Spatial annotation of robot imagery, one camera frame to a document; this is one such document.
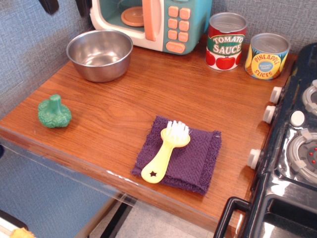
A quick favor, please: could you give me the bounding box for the green toy broccoli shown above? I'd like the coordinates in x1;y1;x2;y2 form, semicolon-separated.
38;94;72;128

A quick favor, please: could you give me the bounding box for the white stove knob bottom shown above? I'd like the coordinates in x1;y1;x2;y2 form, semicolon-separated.
247;149;261;170

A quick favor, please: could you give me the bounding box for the white stove knob top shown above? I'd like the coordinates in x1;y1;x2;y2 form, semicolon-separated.
269;87;283;104

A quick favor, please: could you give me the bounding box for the tomato sauce can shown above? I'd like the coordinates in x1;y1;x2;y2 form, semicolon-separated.
205;12;248;71

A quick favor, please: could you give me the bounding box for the teal toy microwave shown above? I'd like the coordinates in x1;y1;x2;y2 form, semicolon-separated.
90;0;212;55

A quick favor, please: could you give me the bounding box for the purple folded cloth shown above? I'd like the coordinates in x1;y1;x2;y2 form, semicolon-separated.
131;116;222;195

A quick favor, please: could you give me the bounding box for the white stove knob middle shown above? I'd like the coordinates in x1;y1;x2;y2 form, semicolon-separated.
263;106;276;124

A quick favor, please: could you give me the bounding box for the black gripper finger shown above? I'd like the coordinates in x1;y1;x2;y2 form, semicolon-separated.
39;0;59;14
76;0;92;17

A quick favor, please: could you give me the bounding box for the white stove knob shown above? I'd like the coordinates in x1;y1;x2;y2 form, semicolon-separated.
247;149;261;170
263;106;276;124
269;87;283;104

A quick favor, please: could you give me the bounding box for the yellow dish brush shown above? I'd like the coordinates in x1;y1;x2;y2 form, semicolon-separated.
141;120;191;183

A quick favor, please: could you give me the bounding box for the orange fuzzy object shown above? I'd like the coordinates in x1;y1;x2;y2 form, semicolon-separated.
10;228;35;238

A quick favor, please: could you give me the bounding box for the silver metal pot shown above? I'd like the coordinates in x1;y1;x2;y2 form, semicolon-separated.
66;30;133;83

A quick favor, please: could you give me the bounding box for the black toy stove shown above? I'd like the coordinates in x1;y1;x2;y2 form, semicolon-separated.
214;43;317;238

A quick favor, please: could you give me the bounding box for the pineapple slices can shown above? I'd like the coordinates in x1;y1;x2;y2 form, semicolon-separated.
245;33;291;80

